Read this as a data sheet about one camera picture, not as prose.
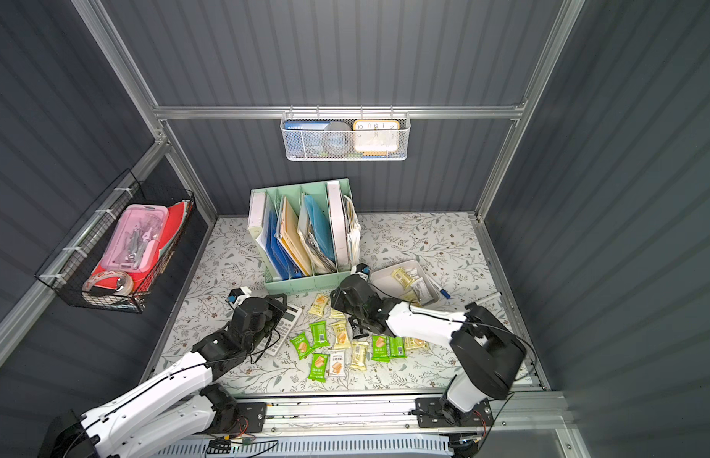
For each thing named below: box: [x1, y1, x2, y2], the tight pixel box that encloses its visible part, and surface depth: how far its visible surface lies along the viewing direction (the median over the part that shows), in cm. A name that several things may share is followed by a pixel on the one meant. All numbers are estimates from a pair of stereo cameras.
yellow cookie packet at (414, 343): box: [403, 336, 429, 351], surface depth 86 cm
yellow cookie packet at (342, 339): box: [332, 318, 353, 351], surface depth 88 cm
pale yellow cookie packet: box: [350, 341, 370, 372], surface depth 84 cm
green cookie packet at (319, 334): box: [309, 320, 331, 349], surface depth 88 cm
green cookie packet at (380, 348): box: [371, 334, 391, 363], surface depth 86 cm
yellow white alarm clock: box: [353, 119, 400, 156], surface depth 90 cm
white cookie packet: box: [329, 349, 346, 377], surface depth 84 cm
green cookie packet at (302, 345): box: [290, 332, 314, 360], surface depth 87 cm
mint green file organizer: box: [247, 177, 360, 295], surface depth 91 cm
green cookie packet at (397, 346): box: [389, 335, 408, 358], surface depth 86 cm
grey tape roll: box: [321, 121, 354, 157], surface depth 89 cm
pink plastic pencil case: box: [100, 204, 169, 273], surface depth 74 cm
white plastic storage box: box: [369, 260, 439, 307], surface depth 100 cm
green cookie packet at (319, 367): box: [307, 353, 331, 383], surface depth 82 cm
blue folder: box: [265, 210, 305, 280], surface depth 89 cm
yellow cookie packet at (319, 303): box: [308, 292, 330, 317], surface depth 95 cm
